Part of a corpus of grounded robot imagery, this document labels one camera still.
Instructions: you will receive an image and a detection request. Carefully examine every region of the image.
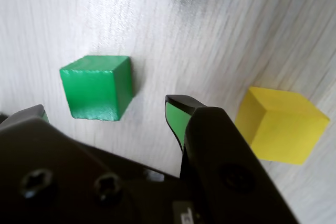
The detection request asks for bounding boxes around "yellow cube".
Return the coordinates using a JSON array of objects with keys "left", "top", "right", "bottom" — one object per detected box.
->
[{"left": 235, "top": 86, "right": 330, "bottom": 166}]

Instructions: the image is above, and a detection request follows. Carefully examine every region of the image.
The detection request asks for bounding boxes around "green cube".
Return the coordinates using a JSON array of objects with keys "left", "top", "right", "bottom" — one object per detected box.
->
[{"left": 59, "top": 55, "right": 132, "bottom": 122}]

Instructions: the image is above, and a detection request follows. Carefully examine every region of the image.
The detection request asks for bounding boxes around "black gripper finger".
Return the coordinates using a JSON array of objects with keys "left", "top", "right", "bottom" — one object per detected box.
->
[
  {"left": 0, "top": 104, "right": 50, "bottom": 130},
  {"left": 165, "top": 94, "right": 300, "bottom": 224}
]

